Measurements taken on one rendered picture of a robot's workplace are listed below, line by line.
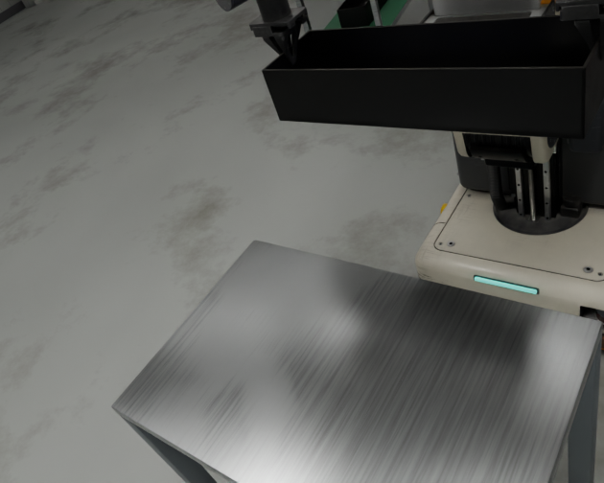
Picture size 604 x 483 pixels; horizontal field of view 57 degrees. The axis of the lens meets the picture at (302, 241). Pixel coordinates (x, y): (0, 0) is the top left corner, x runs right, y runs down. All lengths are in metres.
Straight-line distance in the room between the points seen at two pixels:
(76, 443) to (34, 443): 0.20
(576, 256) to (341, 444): 1.09
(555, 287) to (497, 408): 0.88
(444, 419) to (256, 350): 0.35
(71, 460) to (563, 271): 1.75
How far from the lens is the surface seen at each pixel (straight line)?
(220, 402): 0.98
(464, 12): 1.31
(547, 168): 1.75
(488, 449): 0.82
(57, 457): 2.31
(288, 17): 1.12
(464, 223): 1.89
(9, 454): 2.47
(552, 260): 1.75
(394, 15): 3.37
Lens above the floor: 1.53
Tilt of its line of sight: 39 degrees down
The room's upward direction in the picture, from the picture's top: 23 degrees counter-clockwise
